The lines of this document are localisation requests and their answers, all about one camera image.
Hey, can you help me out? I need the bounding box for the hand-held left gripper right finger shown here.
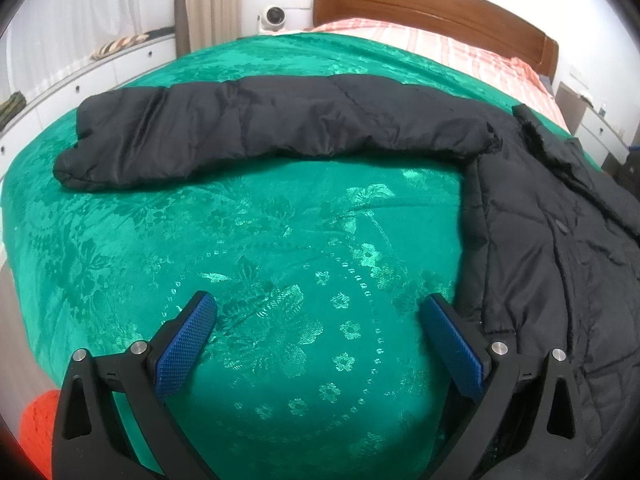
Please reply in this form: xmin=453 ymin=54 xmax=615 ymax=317
xmin=417 ymin=294 xmax=596 ymax=480

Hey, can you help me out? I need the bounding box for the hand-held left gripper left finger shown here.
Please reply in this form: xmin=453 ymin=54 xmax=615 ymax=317
xmin=52 ymin=290 xmax=221 ymax=480

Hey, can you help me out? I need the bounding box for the black puffer jacket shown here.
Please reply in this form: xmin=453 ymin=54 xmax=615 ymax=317
xmin=52 ymin=74 xmax=640 ymax=480

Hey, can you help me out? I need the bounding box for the green floral bedspread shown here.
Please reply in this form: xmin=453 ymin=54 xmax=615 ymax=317
xmin=0 ymin=30 xmax=616 ymax=480

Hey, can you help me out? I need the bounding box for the orange knitted cloth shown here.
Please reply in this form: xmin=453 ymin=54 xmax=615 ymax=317
xmin=17 ymin=389 xmax=63 ymax=480

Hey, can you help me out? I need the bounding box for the dark object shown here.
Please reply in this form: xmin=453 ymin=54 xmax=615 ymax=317
xmin=602 ymin=147 xmax=640 ymax=191

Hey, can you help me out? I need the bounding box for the white nightstand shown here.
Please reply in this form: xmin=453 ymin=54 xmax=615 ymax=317
xmin=552 ymin=80 xmax=631 ymax=171

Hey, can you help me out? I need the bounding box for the white drawer cabinet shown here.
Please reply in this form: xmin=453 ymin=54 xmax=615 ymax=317
xmin=0 ymin=35 xmax=178 ymax=171

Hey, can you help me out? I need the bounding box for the green striped cushion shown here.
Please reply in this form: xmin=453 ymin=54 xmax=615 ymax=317
xmin=0 ymin=91 xmax=26 ymax=128

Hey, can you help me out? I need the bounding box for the beige curtain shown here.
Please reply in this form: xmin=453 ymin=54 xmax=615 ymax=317
xmin=174 ymin=0 xmax=241 ymax=58

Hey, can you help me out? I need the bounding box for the wooden headboard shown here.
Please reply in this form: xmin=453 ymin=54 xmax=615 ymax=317
xmin=312 ymin=0 xmax=560 ymax=81

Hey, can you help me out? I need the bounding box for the white sheer curtain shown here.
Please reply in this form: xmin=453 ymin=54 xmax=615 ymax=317
xmin=5 ymin=0 xmax=181 ymax=96

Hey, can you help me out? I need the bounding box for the white security camera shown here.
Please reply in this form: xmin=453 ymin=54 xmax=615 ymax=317
xmin=256 ymin=5 xmax=291 ymax=36

